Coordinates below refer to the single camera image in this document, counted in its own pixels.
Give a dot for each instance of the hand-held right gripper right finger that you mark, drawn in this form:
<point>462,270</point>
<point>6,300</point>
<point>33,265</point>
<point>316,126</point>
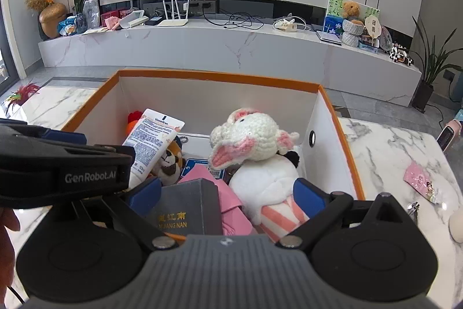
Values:
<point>307,193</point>

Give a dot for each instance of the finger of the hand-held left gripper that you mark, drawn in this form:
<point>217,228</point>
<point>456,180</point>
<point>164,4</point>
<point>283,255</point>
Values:
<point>67,139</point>

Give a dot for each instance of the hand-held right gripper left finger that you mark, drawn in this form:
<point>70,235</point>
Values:
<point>144,195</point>

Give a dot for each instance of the black gift box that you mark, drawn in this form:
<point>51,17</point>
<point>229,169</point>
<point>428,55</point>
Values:
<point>184,207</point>

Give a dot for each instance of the white cream tube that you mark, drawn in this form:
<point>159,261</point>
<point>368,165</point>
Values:
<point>152,139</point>

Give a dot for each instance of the white crochet bunny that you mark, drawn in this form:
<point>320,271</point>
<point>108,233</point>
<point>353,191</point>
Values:
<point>253,139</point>

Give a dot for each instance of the pink card holder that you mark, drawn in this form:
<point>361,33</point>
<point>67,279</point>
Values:
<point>226,204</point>

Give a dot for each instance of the orange storage box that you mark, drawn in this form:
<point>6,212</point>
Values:
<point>217,95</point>

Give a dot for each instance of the person's left hand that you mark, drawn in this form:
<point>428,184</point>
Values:
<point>7,240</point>

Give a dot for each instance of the fox plush toy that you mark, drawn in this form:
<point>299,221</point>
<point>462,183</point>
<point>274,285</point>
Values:
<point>169,160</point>

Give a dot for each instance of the white plush toy pink striped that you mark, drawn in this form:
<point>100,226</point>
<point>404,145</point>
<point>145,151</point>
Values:
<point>264,193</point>

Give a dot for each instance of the blue card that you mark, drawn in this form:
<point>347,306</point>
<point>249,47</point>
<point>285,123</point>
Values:
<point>197,166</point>

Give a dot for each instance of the red feather decoration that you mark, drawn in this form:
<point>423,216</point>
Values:
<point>21,95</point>

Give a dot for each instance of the blue snack bag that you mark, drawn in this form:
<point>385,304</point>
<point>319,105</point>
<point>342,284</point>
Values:
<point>67,27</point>

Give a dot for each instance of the pink trinket packet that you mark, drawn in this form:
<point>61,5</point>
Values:
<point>419,178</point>

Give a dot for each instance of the golden vase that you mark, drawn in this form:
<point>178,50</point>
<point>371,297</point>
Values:
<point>52,19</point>

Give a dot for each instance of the pink box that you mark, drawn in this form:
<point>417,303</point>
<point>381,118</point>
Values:
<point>110,19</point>

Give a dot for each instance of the pink handheld device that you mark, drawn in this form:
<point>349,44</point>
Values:
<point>447,135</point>

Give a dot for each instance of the white thermos bottle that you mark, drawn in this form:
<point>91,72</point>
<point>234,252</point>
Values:
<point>457,227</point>

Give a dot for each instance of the grey laptop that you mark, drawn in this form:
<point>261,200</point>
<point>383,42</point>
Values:
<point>328,37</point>

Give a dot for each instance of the white knit basket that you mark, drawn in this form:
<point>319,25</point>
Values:
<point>352,27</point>
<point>351,40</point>

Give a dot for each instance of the white router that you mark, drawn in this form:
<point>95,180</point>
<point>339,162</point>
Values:
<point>173,21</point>

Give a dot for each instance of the marble television cabinet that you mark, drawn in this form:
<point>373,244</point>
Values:
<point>231,48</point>

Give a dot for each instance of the cow figurine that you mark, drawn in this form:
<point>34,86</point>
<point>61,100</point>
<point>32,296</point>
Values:
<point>401,56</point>

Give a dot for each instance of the decorative plate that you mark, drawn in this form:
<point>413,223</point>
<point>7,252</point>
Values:
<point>385,38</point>

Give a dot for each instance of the round paper fan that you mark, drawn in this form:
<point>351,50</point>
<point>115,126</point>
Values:
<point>372,27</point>

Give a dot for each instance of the potted green plant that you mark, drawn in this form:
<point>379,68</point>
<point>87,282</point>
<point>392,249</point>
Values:
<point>432,63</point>

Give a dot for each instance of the landscape painting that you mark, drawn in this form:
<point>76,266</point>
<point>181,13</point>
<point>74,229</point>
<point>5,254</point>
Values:
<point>334,14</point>

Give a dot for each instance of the brown teddy bear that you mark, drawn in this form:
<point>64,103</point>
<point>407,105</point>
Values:
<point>351,10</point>

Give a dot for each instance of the picture frame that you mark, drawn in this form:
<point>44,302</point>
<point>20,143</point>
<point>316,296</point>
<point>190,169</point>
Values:
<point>92,1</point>

